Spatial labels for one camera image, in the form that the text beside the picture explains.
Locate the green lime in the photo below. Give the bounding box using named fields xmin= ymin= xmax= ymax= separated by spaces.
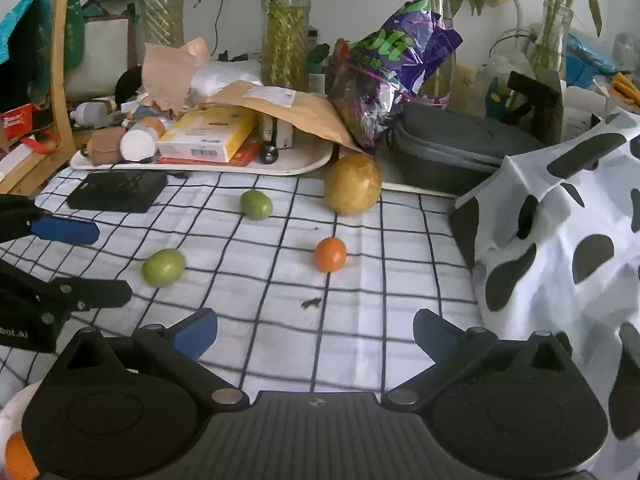
xmin=241 ymin=188 xmax=273 ymax=221
xmin=141 ymin=248 xmax=186 ymax=288

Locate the large orange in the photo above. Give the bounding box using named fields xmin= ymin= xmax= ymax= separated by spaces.
xmin=4 ymin=431 xmax=40 ymax=480

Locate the small orange tangerine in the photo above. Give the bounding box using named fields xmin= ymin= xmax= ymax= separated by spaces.
xmin=314 ymin=236 xmax=347 ymax=273

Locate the yellow round pear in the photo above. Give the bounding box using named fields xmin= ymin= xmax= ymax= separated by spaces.
xmin=324 ymin=153 xmax=382 ymax=216

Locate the wooden chair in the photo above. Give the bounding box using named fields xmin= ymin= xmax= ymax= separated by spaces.
xmin=1 ymin=0 xmax=75 ymax=196

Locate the brown leather pouch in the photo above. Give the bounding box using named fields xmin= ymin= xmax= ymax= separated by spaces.
xmin=86 ymin=126 xmax=126 ymax=166

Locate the black ribbed box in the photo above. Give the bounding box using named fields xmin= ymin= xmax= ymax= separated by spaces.
xmin=66 ymin=170 xmax=167 ymax=214

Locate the white cylinder roll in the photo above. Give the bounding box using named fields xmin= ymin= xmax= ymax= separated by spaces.
xmin=119 ymin=127 xmax=158 ymax=162

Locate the small dark crumb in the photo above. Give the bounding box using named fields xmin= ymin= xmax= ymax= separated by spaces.
xmin=300 ymin=297 xmax=322 ymax=309

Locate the black and white checked cloth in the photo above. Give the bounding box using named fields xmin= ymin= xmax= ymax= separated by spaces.
xmin=1 ymin=172 xmax=480 ymax=394

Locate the cow print blanket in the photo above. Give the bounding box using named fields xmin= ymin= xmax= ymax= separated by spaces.
xmin=449 ymin=110 xmax=639 ymax=479

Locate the black zip case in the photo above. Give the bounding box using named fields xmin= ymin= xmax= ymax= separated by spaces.
xmin=390 ymin=102 xmax=544 ymax=196

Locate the torn brown paper bag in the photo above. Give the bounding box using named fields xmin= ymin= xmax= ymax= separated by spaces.
xmin=142 ymin=37 xmax=210 ymax=115

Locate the yellow white carton box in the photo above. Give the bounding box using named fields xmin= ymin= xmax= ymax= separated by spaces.
xmin=157 ymin=106 xmax=258 ymax=164

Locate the white plastic bag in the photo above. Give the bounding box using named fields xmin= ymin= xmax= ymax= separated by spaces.
xmin=190 ymin=60 xmax=262 ymax=102

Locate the white oval tray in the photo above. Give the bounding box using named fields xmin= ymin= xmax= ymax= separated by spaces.
xmin=68 ymin=132 xmax=334 ymax=177

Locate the brown paper envelope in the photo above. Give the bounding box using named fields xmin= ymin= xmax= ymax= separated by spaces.
xmin=206 ymin=80 xmax=361 ymax=152

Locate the purple snack bag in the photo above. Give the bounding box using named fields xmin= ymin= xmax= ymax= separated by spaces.
xmin=328 ymin=0 xmax=462 ymax=154

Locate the blue plastic container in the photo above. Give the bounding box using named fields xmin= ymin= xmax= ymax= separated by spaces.
xmin=564 ymin=32 xmax=620 ymax=89

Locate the middle glass vase plant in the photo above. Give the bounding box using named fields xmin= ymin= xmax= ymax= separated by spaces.
xmin=260 ymin=0 xmax=312 ymax=91

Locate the bamboo plant glass vase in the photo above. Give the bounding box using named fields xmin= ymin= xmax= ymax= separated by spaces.
xmin=529 ymin=0 xmax=603 ymax=75

